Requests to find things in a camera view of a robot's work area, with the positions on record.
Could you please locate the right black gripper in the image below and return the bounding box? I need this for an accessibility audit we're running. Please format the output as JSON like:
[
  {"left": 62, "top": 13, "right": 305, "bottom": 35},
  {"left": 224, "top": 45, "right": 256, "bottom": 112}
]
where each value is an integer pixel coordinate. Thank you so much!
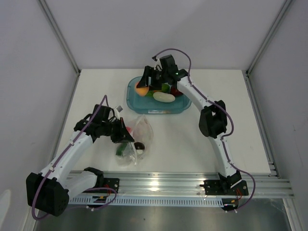
[{"left": 137, "top": 66, "right": 167, "bottom": 91}]

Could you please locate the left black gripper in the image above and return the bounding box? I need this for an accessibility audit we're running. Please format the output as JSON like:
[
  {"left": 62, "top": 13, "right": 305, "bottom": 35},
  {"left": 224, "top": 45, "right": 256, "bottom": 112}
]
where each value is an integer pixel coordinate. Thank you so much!
[{"left": 102, "top": 117, "right": 134, "bottom": 143}]

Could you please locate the red tomato toy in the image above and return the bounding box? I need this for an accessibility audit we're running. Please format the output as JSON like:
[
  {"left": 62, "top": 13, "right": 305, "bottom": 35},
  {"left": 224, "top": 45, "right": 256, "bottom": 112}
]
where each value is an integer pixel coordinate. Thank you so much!
[{"left": 126, "top": 127, "right": 133, "bottom": 133}]

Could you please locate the green lime toy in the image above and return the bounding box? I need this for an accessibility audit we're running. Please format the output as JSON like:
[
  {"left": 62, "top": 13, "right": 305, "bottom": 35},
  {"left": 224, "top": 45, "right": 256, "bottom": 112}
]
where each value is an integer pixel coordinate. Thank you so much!
[{"left": 115, "top": 143, "right": 128, "bottom": 156}]

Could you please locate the orange peach toy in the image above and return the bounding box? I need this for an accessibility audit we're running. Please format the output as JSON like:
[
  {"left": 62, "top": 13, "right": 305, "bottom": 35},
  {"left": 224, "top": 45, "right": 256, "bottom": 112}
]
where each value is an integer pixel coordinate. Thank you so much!
[{"left": 134, "top": 82, "right": 149, "bottom": 97}]

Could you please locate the dark brown mangosteen toy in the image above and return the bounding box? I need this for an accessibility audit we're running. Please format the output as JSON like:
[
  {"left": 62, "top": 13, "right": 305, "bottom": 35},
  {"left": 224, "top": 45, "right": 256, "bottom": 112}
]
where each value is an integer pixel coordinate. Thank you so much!
[{"left": 134, "top": 142, "right": 145, "bottom": 150}]

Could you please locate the clear zip top bag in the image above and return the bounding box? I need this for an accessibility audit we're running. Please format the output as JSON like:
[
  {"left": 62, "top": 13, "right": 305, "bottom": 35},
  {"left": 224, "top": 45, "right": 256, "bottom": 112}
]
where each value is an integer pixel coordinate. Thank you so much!
[{"left": 115, "top": 115, "right": 154, "bottom": 167}]

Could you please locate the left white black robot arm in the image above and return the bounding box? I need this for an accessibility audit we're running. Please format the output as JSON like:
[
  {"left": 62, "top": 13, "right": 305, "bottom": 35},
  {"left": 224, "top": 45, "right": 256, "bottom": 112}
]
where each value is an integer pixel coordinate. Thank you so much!
[{"left": 26, "top": 115, "right": 134, "bottom": 217}]

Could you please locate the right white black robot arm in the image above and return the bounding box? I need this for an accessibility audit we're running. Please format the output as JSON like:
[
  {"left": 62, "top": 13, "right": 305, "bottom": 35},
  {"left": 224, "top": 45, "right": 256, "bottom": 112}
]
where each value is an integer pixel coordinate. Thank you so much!
[{"left": 137, "top": 66, "right": 242, "bottom": 195}]

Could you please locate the green leaf toy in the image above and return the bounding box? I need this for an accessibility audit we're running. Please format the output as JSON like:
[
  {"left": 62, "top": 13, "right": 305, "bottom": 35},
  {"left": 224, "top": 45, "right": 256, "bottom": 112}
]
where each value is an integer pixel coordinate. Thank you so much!
[{"left": 146, "top": 91, "right": 155, "bottom": 98}]

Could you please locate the orange green mango toy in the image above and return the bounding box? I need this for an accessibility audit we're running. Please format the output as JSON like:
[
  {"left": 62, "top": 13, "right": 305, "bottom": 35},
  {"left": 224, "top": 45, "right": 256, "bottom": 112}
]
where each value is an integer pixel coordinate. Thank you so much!
[{"left": 161, "top": 84, "right": 170, "bottom": 93}]

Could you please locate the white radish toy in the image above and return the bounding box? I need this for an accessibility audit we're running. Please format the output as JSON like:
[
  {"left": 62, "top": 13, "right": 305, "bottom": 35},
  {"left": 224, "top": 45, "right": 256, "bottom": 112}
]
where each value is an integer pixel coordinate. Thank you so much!
[{"left": 153, "top": 92, "right": 175, "bottom": 103}]

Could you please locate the teal plastic tray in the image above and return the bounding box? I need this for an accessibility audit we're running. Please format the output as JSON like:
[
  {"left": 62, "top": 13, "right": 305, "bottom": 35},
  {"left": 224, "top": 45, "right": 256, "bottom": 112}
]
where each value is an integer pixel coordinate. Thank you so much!
[{"left": 126, "top": 77, "right": 192, "bottom": 114}]

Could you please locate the dark red apple toy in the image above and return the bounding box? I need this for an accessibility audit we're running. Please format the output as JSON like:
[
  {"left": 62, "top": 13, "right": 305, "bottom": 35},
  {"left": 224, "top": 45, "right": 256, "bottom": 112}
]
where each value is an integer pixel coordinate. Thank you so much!
[{"left": 170, "top": 87, "right": 183, "bottom": 97}]

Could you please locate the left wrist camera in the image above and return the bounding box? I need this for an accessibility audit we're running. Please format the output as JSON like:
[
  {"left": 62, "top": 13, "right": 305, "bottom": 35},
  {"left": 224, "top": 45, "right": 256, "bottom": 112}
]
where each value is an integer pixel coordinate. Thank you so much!
[{"left": 114, "top": 105, "right": 123, "bottom": 119}]

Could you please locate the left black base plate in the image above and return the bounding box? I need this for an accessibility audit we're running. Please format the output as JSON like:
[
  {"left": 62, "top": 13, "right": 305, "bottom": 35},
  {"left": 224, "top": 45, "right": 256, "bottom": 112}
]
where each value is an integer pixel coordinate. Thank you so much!
[{"left": 85, "top": 178, "right": 120, "bottom": 194}]

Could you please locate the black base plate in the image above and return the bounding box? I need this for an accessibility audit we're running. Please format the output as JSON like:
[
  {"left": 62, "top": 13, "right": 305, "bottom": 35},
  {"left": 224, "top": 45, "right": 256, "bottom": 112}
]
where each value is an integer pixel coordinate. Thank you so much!
[
  {"left": 200, "top": 180, "right": 249, "bottom": 196},
  {"left": 85, "top": 178, "right": 120, "bottom": 194}
]

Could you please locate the aluminium mounting rail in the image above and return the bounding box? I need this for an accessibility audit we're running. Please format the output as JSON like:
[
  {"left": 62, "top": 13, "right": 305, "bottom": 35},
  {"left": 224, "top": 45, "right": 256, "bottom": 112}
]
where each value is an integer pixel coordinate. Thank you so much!
[{"left": 67, "top": 171, "right": 294, "bottom": 198}]

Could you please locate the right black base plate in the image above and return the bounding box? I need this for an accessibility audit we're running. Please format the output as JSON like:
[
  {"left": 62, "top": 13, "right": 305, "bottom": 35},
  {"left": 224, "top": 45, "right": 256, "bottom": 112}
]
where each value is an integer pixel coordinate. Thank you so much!
[{"left": 200, "top": 180, "right": 249, "bottom": 196}]

